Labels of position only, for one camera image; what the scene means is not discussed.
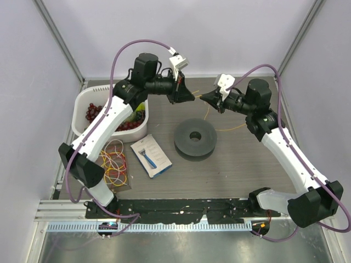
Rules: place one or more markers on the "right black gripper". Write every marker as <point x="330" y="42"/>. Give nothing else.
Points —
<point x="215" y="98"/>

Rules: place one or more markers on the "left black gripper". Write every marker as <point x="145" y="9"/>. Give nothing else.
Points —
<point x="180" y="93"/>

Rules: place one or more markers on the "grey perforated cable spool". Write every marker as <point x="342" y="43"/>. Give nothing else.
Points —
<point x="195" y="139"/>

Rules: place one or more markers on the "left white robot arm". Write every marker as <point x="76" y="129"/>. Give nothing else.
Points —
<point x="126" y="95"/>

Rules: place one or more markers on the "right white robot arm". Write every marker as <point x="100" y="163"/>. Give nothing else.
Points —
<point x="316" y="197"/>

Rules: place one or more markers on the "razor in white box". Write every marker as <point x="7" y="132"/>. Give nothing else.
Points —
<point x="151" y="156"/>

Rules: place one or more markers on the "dark red grape bunch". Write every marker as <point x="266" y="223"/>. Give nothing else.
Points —
<point x="92" y="112"/>

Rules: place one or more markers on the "white plastic basket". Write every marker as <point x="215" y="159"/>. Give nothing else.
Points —
<point x="98" y="95"/>

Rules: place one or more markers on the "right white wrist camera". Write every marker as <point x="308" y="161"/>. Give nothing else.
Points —
<point x="224" y="83"/>

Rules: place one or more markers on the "clear tray of cables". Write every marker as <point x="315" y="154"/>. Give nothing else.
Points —
<point x="113" y="160"/>

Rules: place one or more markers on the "black mounting base plate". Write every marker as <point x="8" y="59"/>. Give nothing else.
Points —
<point x="187" y="211"/>

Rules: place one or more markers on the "white slotted cable duct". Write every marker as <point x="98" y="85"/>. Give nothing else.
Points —
<point x="95" y="226"/>

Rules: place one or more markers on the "aluminium rail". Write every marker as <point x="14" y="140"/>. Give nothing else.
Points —
<point x="60" y="210"/>

